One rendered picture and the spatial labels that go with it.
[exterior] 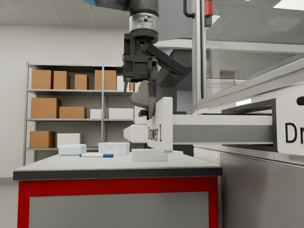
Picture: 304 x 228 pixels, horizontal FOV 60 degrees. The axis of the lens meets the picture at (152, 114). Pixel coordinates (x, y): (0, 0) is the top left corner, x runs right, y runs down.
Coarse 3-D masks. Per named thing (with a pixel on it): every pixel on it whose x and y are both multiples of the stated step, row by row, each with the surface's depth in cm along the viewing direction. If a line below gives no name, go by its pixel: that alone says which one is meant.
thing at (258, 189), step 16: (208, 160) 95; (224, 160) 81; (240, 160) 70; (256, 160) 62; (272, 160) 57; (224, 176) 81; (240, 176) 70; (256, 176) 62; (272, 176) 56; (288, 176) 51; (224, 192) 81; (240, 192) 70; (256, 192) 62; (272, 192) 56; (288, 192) 51; (224, 208) 80; (240, 208) 70; (256, 208) 62; (272, 208) 56; (288, 208) 51; (224, 224) 80; (240, 224) 70; (256, 224) 62; (272, 224) 56; (288, 224) 51
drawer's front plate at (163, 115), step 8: (160, 104) 56; (168, 104) 52; (160, 112) 56; (168, 112) 52; (152, 120) 68; (160, 120) 56; (168, 120) 52; (152, 128) 68; (168, 128) 51; (168, 136) 51; (152, 144) 67; (160, 144) 55; (168, 144) 51
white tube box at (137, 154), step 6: (132, 150) 90; (138, 150) 90; (144, 150) 90; (150, 150) 90; (156, 150) 90; (132, 156) 90; (138, 156) 90; (144, 156) 90; (150, 156) 90; (156, 156) 90; (162, 156) 91
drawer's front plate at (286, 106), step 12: (288, 96) 48; (276, 108) 52; (288, 108) 48; (300, 108) 45; (276, 120) 52; (288, 120) 48; (300, 120) 45; (288, 132) 48; (288, 144) 48; (300, 144) 45
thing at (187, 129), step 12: (180, 120) 54; (192, 120) 54; (204, 120) 54; (216, 120) 55; (228, 120) 55; (240, 120) 55; (252, 120) 56; (264, 120) 56; (180, 132) 53; (192, 132) 54; (204, 132) 54; (216, 132) 54; (228, 132) 55; (240, 132) 55; (252, 132) 55; (264, 132) 56; (180, 144) 54; (192, 144) 54
